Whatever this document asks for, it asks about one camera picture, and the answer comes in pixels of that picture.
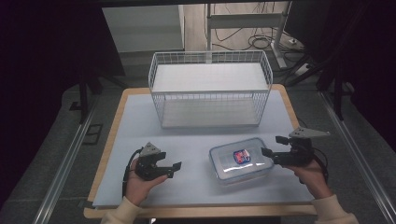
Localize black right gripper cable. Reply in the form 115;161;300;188
312;147;330;185

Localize clear plastic lidded food container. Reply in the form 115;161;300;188
208;137;276;185

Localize white table mat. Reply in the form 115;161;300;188
92;90;315;208

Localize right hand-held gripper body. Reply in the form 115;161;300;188
273;126;332;167

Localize aluminium floor rail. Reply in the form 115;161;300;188
32;101;99;224
319;91;396;224

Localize person's left hand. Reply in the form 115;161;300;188
124;158;169;207

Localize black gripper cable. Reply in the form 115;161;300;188
312;147;330;185
121;147;143;198

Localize black metal stand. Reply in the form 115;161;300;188
68;70;105;125
317;69;347;121

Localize black floor bracket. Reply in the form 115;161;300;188
81;123;104;146

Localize dark curtain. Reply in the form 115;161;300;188
0;0;126;209
284;0;396;153

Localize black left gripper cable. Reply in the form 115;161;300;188
121;147;143;198

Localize person's right hand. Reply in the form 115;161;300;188
282;160;334;201

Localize black floor cables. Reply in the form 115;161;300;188
213;27;307;63

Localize white cabinet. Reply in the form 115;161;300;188
101;4;186;53

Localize white power strip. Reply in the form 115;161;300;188
293;63;313;77

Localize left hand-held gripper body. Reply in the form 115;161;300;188
134;142;169;182

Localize white wire basket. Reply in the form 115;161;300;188
148;49;275;130

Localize white metal desk frame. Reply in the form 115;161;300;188
205;1;292;70

